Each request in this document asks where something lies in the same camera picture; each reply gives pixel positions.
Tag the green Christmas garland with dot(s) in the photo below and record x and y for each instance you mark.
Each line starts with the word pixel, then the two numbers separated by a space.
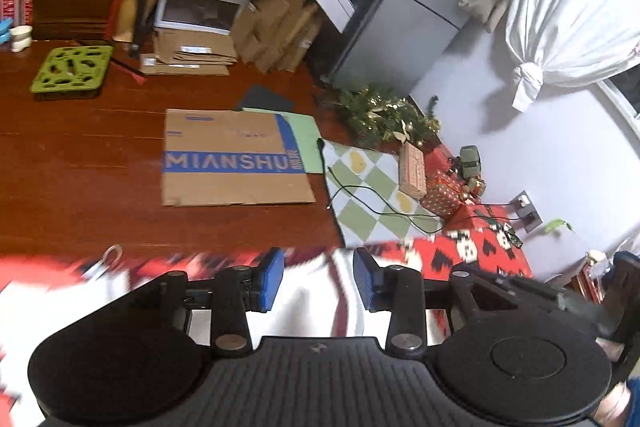
pixel 375 112

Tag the beige patterned gift box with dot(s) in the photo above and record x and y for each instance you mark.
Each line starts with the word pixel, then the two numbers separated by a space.
pixel 411 169

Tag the small green plant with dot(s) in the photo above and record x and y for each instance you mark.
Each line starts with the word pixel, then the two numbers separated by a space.
pixel 555 225

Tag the white curtain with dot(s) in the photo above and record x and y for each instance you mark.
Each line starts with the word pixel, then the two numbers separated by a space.
pixel 575 7

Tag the flattened blue-printed cardboard box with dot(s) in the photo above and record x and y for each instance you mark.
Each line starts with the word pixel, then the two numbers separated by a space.
pixel 225 167

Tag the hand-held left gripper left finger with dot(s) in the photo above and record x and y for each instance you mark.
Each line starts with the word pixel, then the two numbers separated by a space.
pixel 270 279

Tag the pile of flat cardboard sheets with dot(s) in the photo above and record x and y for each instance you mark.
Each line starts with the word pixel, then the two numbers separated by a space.
pixel 195 52

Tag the white knit vest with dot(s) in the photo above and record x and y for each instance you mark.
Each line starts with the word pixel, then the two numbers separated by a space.
pixel 310 307

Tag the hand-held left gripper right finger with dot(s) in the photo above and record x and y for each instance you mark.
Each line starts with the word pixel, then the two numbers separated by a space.
pixel 365 279

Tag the window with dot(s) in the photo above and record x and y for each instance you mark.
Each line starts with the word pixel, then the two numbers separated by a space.
pixel 625 92

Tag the scissors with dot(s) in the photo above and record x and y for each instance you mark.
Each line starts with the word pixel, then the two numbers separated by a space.
pixel 104 257

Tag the person's right hand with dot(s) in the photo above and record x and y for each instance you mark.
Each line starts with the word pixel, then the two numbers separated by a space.
pixel 612 402

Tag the green plastic tray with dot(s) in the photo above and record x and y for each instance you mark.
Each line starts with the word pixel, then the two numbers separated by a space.
pixel 42 82

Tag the olive green pouch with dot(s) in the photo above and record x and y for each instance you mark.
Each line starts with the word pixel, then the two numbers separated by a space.
pixel 470 159

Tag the light green paper sheet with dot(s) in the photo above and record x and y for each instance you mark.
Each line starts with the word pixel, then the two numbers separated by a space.
pixel 305 142

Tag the red patterned blanket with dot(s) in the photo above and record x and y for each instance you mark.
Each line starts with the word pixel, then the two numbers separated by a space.
pixel 480 257

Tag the wall power outlet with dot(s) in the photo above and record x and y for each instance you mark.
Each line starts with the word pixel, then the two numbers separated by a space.
pixel 527 212

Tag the dark grey sheet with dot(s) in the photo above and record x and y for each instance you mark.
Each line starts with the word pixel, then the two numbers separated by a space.
pixel 262 99

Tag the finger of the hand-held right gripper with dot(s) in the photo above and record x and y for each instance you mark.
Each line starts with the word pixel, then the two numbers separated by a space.
pixel 565 299

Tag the red patterned gift box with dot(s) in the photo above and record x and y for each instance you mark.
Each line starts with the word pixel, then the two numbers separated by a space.
pixel 440 197

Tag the stack of upright cardboard boxes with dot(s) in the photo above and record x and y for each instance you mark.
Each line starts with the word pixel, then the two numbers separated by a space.
pixel 270 27

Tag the green checkered floor mat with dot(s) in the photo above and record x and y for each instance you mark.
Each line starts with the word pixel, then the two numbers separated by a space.
pixel 370 187

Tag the white cup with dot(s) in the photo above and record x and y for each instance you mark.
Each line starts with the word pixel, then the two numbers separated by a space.
pixel 21 38

